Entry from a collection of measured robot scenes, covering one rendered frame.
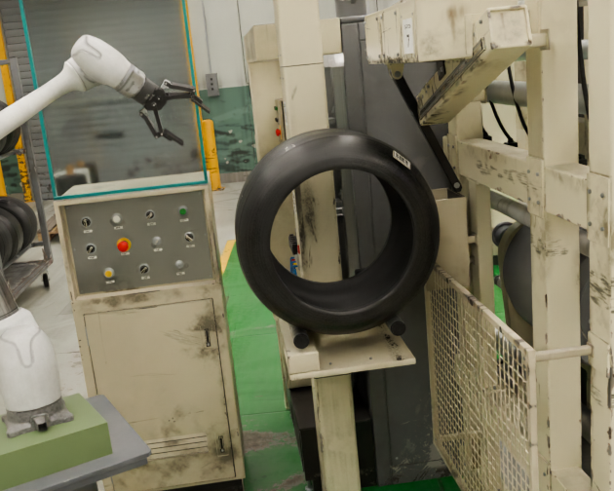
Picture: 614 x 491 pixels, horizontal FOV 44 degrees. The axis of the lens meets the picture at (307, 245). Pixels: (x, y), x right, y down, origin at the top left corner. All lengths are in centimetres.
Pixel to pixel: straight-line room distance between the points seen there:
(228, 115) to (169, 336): 866
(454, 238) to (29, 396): 136
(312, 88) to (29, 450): 132
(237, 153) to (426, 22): 970
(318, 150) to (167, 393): 132
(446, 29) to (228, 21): 962
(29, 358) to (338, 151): 103
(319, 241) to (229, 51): 902
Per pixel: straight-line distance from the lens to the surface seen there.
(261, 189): 203
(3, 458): 220
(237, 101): 1137
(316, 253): 247
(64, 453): 223
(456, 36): 185
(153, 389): 298
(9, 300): 246
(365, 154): 204
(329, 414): 267
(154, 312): 287
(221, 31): 1138
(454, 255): 250
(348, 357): 227
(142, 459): 225
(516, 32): 179
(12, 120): 228
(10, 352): 226
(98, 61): 229
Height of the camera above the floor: 167
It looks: 14 degrees down
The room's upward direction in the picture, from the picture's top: 6 degrees counter-clockwise
